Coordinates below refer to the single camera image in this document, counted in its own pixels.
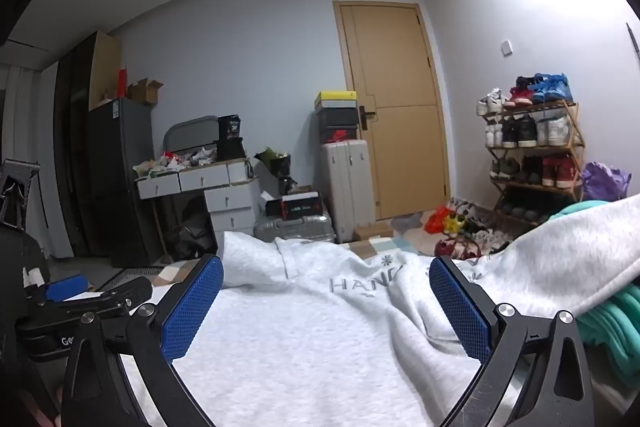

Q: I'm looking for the white drawer desk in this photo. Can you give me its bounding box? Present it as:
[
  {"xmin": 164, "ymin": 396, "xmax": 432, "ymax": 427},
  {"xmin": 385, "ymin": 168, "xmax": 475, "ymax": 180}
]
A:
[{"xmin": 135, "ymin": 158, "xmax": 261, "ymax": 253}]

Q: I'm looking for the purple plastic bag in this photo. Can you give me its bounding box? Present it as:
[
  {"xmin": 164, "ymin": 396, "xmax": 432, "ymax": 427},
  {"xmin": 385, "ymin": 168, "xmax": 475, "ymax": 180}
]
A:
[{"xmin": 581, "ymin": 161, "xmax": 632, "ymax": 202}]

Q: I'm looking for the grey chair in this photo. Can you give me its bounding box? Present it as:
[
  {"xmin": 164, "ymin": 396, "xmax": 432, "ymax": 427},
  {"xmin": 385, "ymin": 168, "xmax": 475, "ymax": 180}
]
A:
[{"xmin": 162, "ymin": 116, "xmax": 221, "ymax": 158}]

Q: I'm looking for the light grey sweatshirt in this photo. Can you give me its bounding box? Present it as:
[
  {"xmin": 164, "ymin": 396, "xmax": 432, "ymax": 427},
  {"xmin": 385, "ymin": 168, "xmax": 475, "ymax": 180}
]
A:
[{"xmin": 117, "ymin": 194, "xmax": 640, "ymax": 427}]

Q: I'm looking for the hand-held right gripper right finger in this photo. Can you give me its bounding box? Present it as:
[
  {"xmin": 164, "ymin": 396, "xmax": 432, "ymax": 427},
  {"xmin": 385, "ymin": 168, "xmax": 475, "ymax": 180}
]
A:
[{"xmin": 429, "ymin": 256, "xmax": 596, "ymax": 427}]

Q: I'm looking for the wooden door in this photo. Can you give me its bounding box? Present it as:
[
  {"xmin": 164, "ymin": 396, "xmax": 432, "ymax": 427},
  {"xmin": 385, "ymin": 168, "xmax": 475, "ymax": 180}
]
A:
[{"xmin": 332, "ymin": 0, "xmax": 453, "ymax": 220}]

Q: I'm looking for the grey rag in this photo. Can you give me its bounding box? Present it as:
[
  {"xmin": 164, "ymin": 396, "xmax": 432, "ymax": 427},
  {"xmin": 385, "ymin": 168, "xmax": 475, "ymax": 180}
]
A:
[{"xmin": 391, "ymin": 214, "xmax": 425, "ymax": 232}]

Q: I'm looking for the wooden shoe rack with shoes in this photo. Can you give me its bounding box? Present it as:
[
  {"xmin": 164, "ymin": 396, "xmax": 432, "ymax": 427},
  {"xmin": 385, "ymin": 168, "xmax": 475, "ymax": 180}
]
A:
[{"xmin": 475, "ymin": 73, "xmax": 583, "ymax": 225}]

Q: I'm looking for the small silver suitcase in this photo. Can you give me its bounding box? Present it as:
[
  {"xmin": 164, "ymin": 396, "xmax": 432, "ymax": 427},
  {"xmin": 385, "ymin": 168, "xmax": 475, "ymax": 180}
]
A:
[{"xmin": 253, "ymin": 212, "xmax": 336, "ymax": 244}]

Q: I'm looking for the red plastic bag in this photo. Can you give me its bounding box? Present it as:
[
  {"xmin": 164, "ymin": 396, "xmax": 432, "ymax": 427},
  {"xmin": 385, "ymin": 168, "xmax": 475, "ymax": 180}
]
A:
[{"xmin": 425, "ymin": 206, "xmax": 451, "ymax": 235}]

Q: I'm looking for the black shoe box red label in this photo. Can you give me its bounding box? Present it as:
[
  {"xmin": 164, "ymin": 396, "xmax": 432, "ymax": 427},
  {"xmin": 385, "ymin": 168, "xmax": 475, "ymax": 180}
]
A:
[{"xmin": 265, "ymin": 191, "xmax": 322, "ymax": 220}]

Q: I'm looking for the teal blanket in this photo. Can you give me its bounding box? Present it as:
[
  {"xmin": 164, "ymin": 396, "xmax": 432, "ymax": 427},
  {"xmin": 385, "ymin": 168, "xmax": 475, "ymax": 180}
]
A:
[{"xmin": 547, "ymin": 199, "xmax": 640, "ymax": 390}]

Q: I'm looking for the large white suitcase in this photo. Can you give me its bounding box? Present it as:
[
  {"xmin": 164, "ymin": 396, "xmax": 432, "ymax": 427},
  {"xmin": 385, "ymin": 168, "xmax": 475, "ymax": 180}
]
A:
[{"xmin": 321, "ymin": 139, "xmax": 377, "ymax": 244}]

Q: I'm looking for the flower bouquet black wrap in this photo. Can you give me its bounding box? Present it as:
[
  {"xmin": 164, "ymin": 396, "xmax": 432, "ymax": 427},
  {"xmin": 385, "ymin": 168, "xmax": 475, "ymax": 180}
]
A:
[{"xmin": 254, "ymin": 147, "xmax": 292, "ymax": 180}]

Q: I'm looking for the black bag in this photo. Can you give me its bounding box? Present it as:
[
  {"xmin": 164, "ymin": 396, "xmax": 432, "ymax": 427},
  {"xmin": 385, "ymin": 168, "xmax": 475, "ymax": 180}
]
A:
[{"xmin": 167, "ymin": 199, "xmax": 217, "ymax": 260}]

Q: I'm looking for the open cardboard box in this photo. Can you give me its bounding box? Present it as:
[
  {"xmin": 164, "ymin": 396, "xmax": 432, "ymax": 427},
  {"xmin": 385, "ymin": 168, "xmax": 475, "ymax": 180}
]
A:
[{"xmin": 127, "ymin": 78, "xmax": 165, "ymax": 106}]

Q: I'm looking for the tall cardboard sheet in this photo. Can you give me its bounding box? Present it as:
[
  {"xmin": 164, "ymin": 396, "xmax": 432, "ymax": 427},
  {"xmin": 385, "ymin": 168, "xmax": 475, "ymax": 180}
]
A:
[{"xmin": 89, "ymin": 31, "xmax": 122, "ymax": 112}]

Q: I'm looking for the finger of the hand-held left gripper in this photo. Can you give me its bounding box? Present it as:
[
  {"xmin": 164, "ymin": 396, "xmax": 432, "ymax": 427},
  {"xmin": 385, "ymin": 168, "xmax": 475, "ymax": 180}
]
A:
[
  {"xmin": 46, "ymin": 277, "xmax": 154, "ymax": 324},
  {"xmin": 44, "ymin": 274, "xmax": 96, "ymax": 305}
]

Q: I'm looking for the dark wardrobe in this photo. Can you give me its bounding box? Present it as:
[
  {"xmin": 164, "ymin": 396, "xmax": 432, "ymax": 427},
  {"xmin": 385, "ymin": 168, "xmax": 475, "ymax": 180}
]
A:
[{"xmin": 52, "ymin": 31, "xmax": 98, "ymax": 258}]

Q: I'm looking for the black refrigerator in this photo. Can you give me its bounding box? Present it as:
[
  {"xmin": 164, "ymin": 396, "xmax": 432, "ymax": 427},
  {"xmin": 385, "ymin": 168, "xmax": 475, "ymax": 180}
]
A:
[{"xmin": 85, "ymin": 97, "xmax": 166, "ymax": 269}]

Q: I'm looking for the black box white label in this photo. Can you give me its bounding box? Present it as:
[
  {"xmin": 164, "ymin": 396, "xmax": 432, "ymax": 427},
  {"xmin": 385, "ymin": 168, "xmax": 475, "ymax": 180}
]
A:
[{"xmin": 216, "ymin": 115, "xmax": 247, "ymax": 162}]

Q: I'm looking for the pile of loose shoes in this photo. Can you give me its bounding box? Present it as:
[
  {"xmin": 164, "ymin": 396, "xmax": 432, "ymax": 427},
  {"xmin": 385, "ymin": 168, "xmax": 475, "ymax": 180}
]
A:
[{"xmin": 435, "ymin": 199, "xmax": 516, "ymax": 258}]

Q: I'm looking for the small brown cardboard box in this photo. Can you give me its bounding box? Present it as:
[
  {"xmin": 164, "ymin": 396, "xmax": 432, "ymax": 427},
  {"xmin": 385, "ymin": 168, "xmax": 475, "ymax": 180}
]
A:
[{"xmin": 354, "ymin": 222, "xmax": 394, "ymax": 241}]

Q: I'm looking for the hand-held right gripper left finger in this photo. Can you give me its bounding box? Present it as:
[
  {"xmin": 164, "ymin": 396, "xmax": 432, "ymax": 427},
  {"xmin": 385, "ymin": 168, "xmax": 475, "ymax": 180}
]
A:
[{"xmin": 59, "ymin": 254, "xmax": 224, "ymax": 427}]

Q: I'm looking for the black shoe box red logo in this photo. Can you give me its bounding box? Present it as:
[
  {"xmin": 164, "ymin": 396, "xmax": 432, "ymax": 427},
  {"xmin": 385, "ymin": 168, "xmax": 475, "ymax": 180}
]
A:
[{"xmin": 320, "ymin": 125, "xmax": 363, "ymax": 144}]

